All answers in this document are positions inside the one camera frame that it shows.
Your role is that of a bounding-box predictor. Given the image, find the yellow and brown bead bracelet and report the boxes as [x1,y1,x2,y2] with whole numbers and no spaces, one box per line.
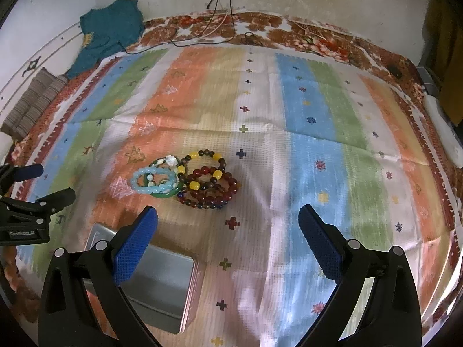
[175,149,229,192]

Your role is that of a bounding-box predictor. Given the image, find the black charger cable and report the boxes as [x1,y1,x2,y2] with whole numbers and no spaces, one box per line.
[88,0,236,56]

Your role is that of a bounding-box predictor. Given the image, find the striped colourful bed sheet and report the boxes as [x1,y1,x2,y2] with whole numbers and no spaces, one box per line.
[15,46,459,346]

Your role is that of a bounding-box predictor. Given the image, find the silver metal tin box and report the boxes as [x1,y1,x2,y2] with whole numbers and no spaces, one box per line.
[83,222,206,335]

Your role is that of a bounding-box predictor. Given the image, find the white charger cable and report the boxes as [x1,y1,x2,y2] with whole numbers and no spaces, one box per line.
[194,5,356,44]

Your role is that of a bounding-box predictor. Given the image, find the green jade bangle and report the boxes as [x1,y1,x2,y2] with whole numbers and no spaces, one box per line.
[143,171,184,198]

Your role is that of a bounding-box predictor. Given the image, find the dark red bead bracelet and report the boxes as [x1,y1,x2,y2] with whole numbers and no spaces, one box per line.
[177,164,243,211]

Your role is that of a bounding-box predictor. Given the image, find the teal knitted sweater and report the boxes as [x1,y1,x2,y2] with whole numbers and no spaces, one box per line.
[65,0,144,79]

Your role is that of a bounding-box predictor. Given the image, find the light blue bead bracelet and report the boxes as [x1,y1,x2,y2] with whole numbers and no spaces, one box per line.
[130,165,179,197]

